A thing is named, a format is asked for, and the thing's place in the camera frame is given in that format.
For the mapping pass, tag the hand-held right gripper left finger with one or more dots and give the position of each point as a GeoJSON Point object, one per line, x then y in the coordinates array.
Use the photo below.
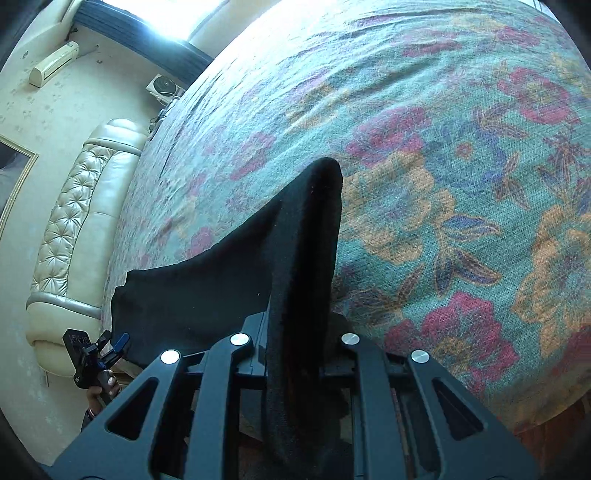
{"type": "Point", "coordinates": [228, 357]}

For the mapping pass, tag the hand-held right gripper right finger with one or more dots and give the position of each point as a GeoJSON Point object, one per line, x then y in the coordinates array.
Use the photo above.
{"type": "Point", "coordinates": [367, 362]}

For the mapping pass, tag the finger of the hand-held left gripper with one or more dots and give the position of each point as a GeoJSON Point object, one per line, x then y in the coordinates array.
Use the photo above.
{"type": "Point", "coordinates": [104, 340]}
{"type": "Point", "coordinates": [121, 342]}

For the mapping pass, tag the black pants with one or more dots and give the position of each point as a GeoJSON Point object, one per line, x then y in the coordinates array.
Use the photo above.
{"type": "Point", "coordinates": [304, 230]}

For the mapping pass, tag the person's left forearm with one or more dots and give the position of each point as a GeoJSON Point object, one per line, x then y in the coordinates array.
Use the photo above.
{"type": "Point", "coordinates": [91, 420]}

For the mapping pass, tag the person's left hand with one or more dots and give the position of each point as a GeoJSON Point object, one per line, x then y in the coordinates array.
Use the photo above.
{"type": "Point", "coordinates": [99, 399]}

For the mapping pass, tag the cream tufted leather headboard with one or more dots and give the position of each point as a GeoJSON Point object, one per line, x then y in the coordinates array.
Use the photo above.
{"type": "Point", "coordinates": [78, 221]}

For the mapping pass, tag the floral blanket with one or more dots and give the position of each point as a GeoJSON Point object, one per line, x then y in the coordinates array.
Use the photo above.
{"type": "Point", "coordinates": [415, 184]}

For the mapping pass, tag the white fan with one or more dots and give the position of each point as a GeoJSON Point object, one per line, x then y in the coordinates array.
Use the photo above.
{"type": "Point", "coordinates": [162, 87]}

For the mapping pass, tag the dark blue curtain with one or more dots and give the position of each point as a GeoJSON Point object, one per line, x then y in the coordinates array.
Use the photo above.
{"type": "Point", "coordinates": [138, 41]}

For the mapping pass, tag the bright window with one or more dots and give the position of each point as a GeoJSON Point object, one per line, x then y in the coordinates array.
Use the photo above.
{"type": "Point", "coordinates": [161, 16]}

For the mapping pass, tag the framed wall picture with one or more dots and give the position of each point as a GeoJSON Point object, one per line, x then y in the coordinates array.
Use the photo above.
{"type": "Point", "coordinates": [14, 175]}

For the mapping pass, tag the white wall air conditioner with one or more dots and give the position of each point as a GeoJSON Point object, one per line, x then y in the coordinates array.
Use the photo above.
{"type": "Point", "coordinates": [53, 64]}

